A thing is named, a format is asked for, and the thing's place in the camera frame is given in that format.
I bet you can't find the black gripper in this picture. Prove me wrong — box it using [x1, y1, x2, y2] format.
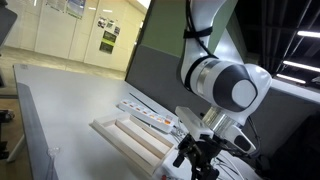
[173, 134, 226, 180]

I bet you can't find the red clear handled screwdriver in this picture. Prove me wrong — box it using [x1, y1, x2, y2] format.
[161, 174, 178, 180]

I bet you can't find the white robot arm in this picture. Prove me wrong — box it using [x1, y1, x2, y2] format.
[173, 0, 272, 180]

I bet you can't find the wooden divided tray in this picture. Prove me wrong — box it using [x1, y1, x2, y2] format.
[90, 113, 174, 176]

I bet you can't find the white power strip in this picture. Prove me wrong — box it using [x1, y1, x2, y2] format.
[118, 99, 175, 133]

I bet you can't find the grey desk partition panel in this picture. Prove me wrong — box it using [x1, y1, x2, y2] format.
[126, 45, 320, 156]

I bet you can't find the clear plastic desk clip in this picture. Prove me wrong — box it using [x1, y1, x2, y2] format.
[46, 147, 61, 180]

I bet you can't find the white power cable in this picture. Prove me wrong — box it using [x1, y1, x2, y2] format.
[170, 126, 249, 180]

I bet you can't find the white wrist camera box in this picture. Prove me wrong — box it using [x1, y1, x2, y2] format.
[175, 106, 214, 141]

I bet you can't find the green black wall poster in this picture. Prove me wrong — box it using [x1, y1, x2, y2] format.
[99, 31, 117, 54]

